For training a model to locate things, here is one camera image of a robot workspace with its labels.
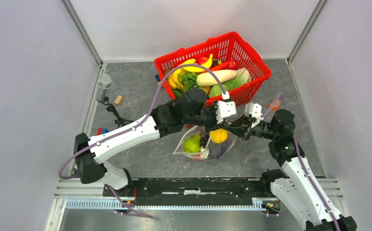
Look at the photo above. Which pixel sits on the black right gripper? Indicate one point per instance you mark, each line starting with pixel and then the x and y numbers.
pixel 246 130

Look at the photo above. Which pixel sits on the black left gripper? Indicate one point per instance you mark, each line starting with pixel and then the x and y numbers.
pixel 215 125

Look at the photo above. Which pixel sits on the yellow lemon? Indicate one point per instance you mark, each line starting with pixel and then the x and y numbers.
pixel 219 136

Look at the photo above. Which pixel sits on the dark grape bunch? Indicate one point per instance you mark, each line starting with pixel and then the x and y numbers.
pixel 204 140

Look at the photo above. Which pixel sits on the clear zip top bag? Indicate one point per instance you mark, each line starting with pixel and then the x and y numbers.
pixel 201 131

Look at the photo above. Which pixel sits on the green lime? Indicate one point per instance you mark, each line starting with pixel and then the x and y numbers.
pixel 192 144

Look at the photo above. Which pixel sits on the white garlic bulb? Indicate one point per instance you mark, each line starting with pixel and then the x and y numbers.
pixel 204 152

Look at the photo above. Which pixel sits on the purple eggplant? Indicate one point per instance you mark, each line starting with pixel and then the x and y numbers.
pixel 217 150

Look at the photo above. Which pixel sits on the red apple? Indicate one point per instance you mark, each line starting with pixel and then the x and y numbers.
pixel 201 60
pixel 198 157
pixel 232 64

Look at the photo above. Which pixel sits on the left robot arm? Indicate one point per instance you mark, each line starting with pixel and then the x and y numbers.
pixel 91 153

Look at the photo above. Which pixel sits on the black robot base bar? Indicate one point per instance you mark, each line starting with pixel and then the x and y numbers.
pixel 195 191

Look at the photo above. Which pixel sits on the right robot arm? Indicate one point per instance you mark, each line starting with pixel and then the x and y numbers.
pixel 294 183

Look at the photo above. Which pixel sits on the orange slice toy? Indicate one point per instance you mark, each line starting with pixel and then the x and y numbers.
pixel 274 105

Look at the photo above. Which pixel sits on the dark green cucumber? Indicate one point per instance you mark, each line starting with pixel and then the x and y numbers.
pixel 177 93

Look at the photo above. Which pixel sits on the green lettuce leaf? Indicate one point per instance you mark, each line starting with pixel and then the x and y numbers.
pixel 188 80

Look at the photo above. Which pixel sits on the yellow banana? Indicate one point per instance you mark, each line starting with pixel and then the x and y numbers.
pixel 174 81
pixel 197 68

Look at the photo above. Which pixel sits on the red chili pepper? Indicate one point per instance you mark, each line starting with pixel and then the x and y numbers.
pixel 221 66

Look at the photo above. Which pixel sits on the pale green cabbage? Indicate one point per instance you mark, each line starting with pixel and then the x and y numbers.
pixel 243 77

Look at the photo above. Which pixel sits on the red plastic basket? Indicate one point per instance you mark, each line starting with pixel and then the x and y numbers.
pixel 224 47

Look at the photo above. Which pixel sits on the black mini tripod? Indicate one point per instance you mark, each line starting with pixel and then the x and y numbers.
pixel 119 121

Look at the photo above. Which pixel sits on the small wooden block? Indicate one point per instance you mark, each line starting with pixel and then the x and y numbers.
pixel 118 101

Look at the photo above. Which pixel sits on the red blue toy brick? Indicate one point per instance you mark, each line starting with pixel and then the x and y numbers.
pixel 101 131

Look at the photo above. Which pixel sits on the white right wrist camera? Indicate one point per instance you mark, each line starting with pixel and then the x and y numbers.
pixel 253 113

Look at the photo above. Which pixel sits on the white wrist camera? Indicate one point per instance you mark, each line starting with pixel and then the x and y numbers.
pixel 253 113
pixel 225 108

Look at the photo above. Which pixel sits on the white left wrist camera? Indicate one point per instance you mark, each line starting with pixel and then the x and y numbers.
pixel 225 108

